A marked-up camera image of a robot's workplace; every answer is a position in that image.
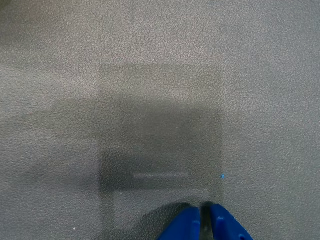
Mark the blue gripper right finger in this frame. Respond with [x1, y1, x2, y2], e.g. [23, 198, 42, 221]
[209, 203, 254, 240]

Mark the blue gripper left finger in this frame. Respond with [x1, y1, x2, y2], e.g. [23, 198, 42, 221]
[156, 206, 201, 240]

